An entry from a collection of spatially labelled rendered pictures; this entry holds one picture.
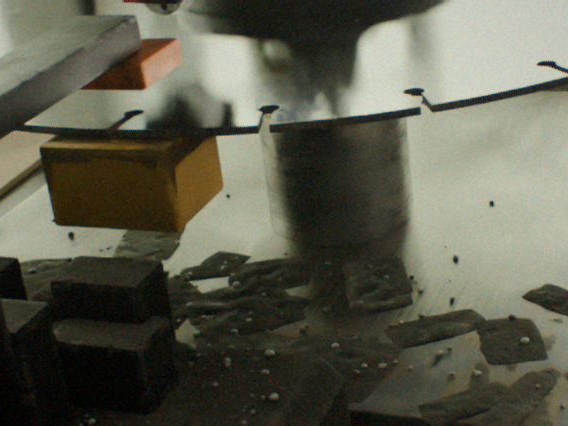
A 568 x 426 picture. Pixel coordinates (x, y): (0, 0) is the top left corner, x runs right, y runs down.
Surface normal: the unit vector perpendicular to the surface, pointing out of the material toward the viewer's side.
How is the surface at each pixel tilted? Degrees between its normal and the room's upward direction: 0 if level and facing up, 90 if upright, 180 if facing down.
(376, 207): 90
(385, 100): 0
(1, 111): 90
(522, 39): 0
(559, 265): 0
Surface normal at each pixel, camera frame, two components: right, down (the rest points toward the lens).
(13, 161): -0.12, -0.91
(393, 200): 0.68, 0.22
